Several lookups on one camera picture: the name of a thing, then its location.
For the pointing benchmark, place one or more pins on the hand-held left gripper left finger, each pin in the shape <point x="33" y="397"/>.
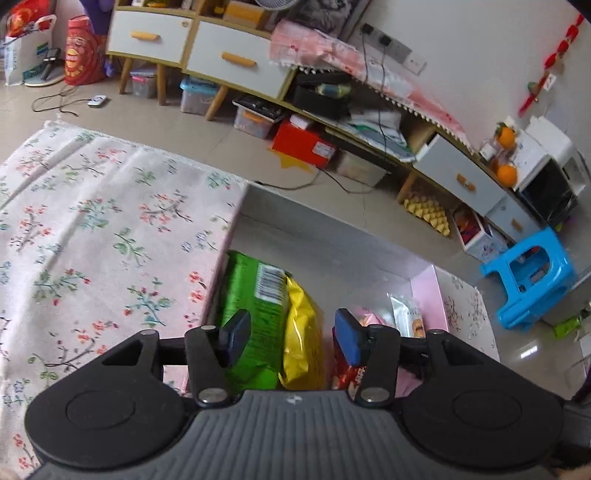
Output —
<point x="235" y="334"/>

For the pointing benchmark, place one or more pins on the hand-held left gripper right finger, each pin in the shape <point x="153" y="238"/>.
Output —
<point x="347" y="339"/>

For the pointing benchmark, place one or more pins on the yellow snack packet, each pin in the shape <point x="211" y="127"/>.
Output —
<point x="301" y="334"/>

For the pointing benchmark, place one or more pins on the pink storage box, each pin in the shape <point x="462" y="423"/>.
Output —
<point x="323" y="230"/>

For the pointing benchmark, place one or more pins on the red snack packet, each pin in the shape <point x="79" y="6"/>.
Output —
<point x="344" y="378"/>

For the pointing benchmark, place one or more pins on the green snack packet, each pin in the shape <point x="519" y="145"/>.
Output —
<point x="244" y="295"/>

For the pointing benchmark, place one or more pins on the clear cookie packet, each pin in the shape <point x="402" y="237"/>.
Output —
<point x="408" y="318"/>

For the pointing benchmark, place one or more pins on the yellow egg tray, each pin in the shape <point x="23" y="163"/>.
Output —
<point x="427" y="212"/>

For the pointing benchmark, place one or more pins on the white printed toy box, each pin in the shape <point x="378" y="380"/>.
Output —
<point x="485" y="244"/>

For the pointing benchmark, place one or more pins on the large clear storage box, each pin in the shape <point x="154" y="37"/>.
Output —
<point x="360" y="170"/>

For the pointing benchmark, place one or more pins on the floral printed tablecloth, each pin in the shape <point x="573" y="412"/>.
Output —
<point x="92" y="230"/>

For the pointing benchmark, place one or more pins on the yellow paper sheet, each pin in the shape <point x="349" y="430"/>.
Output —
<point x="291" y="164"/>

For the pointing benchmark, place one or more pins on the long low wooden cabinet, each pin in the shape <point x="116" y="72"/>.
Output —
<point x="397" y="157"/>

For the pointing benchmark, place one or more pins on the blue plastic stool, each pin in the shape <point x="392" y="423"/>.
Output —
<point x="531" y="286"/>

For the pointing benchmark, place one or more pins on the red cardboard box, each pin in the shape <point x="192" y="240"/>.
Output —
<point x="300" y="143"/>

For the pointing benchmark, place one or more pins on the clear storage box under keyboard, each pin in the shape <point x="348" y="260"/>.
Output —
<point x="254" y="127"/>

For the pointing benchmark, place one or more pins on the stack of papers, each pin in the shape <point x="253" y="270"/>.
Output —
<point x="383" y="131"/>

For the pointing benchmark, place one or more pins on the green floor item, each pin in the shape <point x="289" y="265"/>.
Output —
<point x="570" y="328"/>

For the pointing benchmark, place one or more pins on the orange fruit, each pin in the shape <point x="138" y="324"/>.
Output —
<point x="507" y="175"/>
<point x="507" y="136"/>

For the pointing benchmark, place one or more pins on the black case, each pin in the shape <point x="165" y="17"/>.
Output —
<point x="318" y="101"/>

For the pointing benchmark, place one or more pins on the clear storage box blue lid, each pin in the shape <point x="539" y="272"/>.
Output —
<point x="198" y="97"/>

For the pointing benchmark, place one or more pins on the white microwave oven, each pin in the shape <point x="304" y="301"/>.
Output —
<point x="549" y="184"/>

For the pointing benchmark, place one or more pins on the wooden drawer cabinet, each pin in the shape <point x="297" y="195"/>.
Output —
<point x="194" y="74"/>

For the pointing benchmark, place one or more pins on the small clear storage box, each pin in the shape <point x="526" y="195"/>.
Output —
<point x="144" y="85"/>

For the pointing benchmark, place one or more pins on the pink floral cloth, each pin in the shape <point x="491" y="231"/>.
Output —
<point x="341" y="60"/>

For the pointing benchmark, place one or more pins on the round white scale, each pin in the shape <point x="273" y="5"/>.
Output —
<point x="44" y="79"/>

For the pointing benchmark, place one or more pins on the yellow cardboard box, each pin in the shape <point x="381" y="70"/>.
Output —
<point x="244" y="13"/>

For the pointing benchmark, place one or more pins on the red gift bag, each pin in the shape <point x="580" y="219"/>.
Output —
<point x="81" y="50"/>

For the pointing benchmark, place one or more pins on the framed cat picture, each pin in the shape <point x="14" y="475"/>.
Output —
<point x="328" y="11"/>

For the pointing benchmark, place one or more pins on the white desk fan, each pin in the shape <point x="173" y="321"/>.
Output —
<point x="277" y="3"/>

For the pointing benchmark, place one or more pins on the white paper bag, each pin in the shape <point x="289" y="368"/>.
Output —
<point x="25" y="55"/>

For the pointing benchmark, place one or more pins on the red plastic bag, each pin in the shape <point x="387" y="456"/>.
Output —
<point x="27" y="16"/>

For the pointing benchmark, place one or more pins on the wall power strip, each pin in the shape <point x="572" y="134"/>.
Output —
<point x="401" y="48"/>

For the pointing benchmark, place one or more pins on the red hanging wall decoration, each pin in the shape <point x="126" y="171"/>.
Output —
<point x="561" y="48"/>

